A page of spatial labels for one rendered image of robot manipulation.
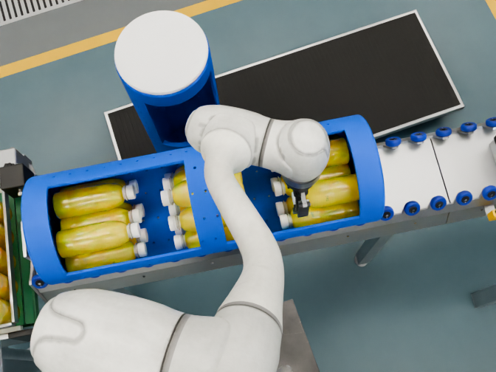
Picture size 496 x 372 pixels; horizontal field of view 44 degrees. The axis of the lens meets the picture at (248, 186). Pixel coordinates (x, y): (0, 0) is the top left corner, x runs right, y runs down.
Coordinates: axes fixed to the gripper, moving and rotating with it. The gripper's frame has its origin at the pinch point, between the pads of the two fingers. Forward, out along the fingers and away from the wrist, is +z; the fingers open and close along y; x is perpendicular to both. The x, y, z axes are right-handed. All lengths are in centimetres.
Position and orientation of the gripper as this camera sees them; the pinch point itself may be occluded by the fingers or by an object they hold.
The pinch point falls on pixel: (296, 195)
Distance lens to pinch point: 156.5
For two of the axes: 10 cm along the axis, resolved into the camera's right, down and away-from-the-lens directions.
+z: 0.3, 2.9, 9.6
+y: -1.9, -9.4, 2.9
